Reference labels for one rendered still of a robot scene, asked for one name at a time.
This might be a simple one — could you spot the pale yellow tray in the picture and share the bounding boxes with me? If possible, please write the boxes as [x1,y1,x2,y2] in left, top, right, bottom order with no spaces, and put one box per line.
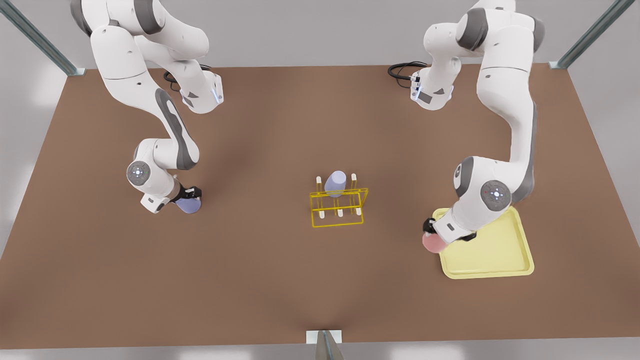
[432,206,535,279]

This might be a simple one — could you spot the pink cup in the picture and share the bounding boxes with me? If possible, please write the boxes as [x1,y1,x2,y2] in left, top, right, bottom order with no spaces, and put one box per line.
[422,231,446,255]

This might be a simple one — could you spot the black cable loop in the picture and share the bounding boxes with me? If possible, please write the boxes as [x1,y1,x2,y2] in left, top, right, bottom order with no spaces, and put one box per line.
[163,64,213,92]
[387,61,430,84]

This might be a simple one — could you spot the yellow wire cup rack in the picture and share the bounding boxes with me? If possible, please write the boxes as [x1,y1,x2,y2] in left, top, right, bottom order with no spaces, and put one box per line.
[309,173,369,229]

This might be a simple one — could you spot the silver frame post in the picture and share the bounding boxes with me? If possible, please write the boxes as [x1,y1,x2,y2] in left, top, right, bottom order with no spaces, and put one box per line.
[0,0,87,77]
[548,0,637,70]
[306,329,345,360]

